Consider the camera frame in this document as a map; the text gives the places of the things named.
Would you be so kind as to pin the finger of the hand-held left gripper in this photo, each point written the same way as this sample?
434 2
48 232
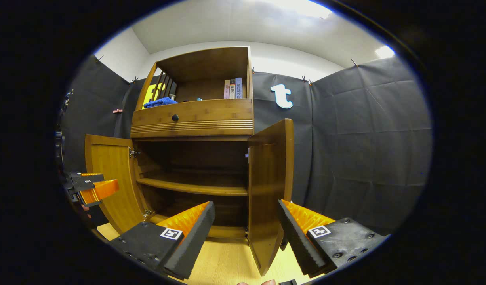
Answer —
88 177
84 185

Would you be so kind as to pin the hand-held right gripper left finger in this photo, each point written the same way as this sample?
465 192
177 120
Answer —
191 241

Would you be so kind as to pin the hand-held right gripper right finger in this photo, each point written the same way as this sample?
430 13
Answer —
296 241

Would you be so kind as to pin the wooden cabinet door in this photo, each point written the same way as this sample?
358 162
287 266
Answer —
266 190
108 162

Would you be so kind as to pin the wooden double-door shoe cabinet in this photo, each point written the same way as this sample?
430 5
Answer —
203 63

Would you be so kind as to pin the metal door hinge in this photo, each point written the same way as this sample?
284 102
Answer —
247 155
148 213
134 152

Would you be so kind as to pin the wooden cabinet drawer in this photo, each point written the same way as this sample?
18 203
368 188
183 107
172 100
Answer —
211 113

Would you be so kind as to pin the wooden inner shelf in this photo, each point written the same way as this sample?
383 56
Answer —
195 187

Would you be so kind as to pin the blue towel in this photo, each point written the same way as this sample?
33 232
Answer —
159 103

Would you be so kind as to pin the black backdrop cloth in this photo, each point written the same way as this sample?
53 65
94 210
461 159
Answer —
365 138

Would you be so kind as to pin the pink book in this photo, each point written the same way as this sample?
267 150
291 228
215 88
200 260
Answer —
227 90

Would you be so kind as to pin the brown yellow book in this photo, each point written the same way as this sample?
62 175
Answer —
232 90

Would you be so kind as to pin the small ceiling light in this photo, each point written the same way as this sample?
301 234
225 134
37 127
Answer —
385 52

